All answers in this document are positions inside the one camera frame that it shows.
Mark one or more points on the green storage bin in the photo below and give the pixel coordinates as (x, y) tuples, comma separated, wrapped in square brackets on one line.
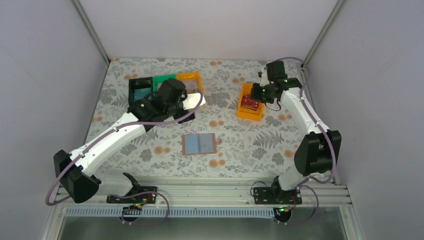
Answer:
[(157, 80)]

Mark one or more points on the black storage bin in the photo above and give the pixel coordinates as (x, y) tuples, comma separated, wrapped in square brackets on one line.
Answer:
[(137, 83)]

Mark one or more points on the orange storage bin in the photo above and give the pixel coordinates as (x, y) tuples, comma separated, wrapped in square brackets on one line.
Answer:
[(246, 113)]

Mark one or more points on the aluminium mounting rail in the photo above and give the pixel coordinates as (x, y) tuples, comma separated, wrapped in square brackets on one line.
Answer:
[(211, 197)]

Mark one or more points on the yellow storage bin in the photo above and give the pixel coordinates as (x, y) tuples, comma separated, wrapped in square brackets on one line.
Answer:
[(191, 75)]

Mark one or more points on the white floral card stack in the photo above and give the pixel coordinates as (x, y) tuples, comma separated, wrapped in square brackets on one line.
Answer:
[(191, 84)]

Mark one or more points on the floral tablecloth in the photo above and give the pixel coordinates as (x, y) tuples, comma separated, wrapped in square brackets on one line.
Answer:
[(249, 148)]

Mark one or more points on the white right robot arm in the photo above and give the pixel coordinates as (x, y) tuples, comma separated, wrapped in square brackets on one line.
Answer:
[(317, 155)]

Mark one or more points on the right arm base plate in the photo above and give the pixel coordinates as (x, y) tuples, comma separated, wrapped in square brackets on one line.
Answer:
[(267, 196)]

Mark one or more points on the teal card stack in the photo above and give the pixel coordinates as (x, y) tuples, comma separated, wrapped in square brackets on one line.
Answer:
[(140, 93)]

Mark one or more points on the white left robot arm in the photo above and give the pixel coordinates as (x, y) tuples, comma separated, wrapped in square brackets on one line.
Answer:
[(75, 170)]

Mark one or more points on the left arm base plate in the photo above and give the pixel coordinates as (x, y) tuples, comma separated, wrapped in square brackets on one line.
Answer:
[(137, 195)]

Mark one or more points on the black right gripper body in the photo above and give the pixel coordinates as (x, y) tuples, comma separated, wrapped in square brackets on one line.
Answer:
[(255, 96)]

